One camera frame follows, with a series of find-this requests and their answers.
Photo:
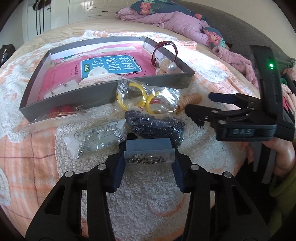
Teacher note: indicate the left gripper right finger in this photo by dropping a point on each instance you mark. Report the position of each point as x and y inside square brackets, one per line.
[218, 208]

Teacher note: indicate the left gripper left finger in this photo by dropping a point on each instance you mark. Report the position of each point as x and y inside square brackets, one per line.
[77, 208]

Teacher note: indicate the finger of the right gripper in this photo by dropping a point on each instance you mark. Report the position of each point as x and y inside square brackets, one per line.
[232, 118]
[240, 100]

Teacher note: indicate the pearl hair clip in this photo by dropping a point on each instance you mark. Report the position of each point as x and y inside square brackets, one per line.
[166, 66]

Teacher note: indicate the dark bead necklace bag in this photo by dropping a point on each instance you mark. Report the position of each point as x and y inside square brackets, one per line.
[148, 126]

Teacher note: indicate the blue box of pins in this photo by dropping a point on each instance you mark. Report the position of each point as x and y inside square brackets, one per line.
[153, 151]

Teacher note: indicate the yellow rings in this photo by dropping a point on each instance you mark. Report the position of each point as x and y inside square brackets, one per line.
[143, 97]

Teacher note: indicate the dark red wrist watch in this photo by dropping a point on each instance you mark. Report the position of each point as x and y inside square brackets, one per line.
[160, 47]

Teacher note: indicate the red earrings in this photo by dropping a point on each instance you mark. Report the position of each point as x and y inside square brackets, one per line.
[54, 118]

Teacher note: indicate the cream hair claw clip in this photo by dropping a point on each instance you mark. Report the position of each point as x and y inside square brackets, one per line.
[98, 75]

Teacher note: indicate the pink knitted blanket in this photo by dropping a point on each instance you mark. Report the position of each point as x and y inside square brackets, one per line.
[240, 63]

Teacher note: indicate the grey headboard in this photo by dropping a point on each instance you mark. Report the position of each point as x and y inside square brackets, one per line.
[239, 33]

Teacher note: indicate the floral dark blue pillow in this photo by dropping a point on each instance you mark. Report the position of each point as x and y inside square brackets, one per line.
[153, 7]

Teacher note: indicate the orange white plush blanket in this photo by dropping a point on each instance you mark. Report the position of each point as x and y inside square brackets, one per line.
[148, 205]

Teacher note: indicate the pink quilt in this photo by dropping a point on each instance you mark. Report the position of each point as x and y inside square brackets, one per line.
[180, 23]

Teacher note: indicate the pink children's book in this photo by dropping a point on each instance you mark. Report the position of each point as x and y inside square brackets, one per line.
[97, 66]

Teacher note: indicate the beige bed cover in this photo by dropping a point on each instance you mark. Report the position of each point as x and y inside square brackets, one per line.
[69, 27]

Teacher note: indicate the grey cardboard box tray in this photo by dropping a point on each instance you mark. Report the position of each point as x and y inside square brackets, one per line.
[95, 95]

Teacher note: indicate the white wardrobe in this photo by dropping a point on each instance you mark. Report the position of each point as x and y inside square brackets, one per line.
[65, 12]

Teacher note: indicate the black bag on floor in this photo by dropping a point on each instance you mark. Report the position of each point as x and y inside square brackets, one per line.
[6, 51]

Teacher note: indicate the white door with hangers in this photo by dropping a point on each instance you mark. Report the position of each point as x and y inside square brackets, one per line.
[36, 19]

